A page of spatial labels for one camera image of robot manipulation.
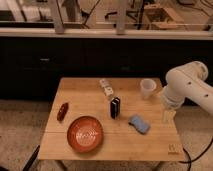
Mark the black eraser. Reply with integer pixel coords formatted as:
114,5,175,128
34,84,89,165
110,97,120,119

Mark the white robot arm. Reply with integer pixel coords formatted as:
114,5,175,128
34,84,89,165
160,61,213,124

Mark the blue sponge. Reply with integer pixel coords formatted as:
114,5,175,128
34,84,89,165
129,115,150,134

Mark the white patterned packet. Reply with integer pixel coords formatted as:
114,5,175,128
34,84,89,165
99,78,114,99

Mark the wooden table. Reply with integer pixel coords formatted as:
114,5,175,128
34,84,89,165
38,78,184,161

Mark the orange ribbed bowl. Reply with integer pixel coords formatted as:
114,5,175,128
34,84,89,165
67,116,104,153

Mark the cardboard box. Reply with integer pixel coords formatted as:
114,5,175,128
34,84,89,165
142,4,184,30

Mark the black chair leg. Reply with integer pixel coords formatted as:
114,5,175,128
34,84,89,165
22,145,40,171

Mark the black cable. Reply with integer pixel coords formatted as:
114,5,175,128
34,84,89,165
179,136,213,171

